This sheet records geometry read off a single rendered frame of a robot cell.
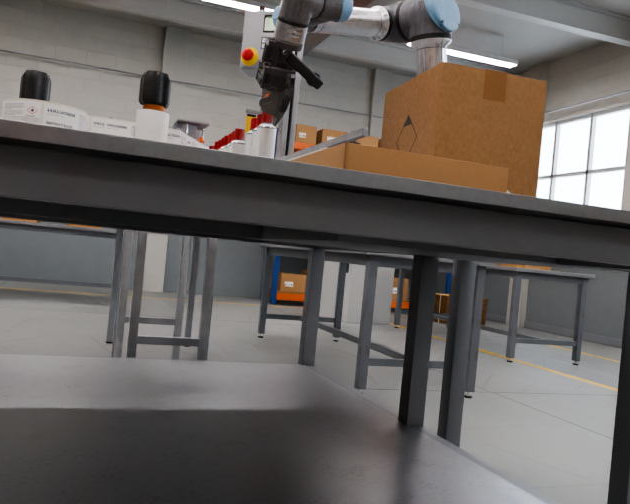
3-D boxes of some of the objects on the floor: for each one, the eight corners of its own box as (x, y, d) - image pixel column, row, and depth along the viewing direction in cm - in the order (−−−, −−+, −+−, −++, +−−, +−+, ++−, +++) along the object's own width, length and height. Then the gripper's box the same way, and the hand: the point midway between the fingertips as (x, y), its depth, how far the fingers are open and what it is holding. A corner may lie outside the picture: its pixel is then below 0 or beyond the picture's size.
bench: (388, 326, 743) (395, 257, 743) (450, 330, 769) (457, 263, 770) (507, 363, 535) (516, 267, 536) (586, 366, 562) (595, 275, 562)
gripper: (264, 32, 160) (246, 115, 170) (271, 42, 153) (252, 128, 162) (298, 39, 163) (278, 120, 173) (306, 49, 156) (285, 133, 165)
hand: (277, 121), depth 168 cm, fingers closed
